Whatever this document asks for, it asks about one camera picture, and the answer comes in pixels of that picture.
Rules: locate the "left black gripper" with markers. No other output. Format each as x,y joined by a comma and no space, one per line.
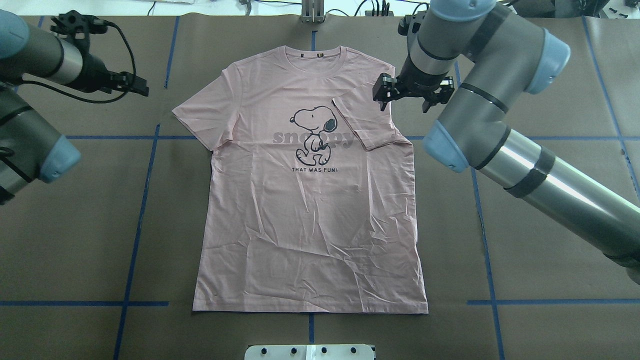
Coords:
93,68

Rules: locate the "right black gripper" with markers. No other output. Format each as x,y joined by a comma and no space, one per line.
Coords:
413,82

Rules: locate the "pink Snoopy t-shirt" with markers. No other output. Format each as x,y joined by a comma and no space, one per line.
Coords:
312,201

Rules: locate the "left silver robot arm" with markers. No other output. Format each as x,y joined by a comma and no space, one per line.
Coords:
59,60

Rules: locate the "long blue tape strip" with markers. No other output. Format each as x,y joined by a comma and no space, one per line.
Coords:
492,301

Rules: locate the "blue tape strip left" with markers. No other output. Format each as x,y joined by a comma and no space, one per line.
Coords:
127,303

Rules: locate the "white mounting plate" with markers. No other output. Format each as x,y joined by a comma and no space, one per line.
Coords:
357,351

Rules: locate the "aluminium frame post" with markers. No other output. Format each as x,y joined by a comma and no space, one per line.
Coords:
313,11

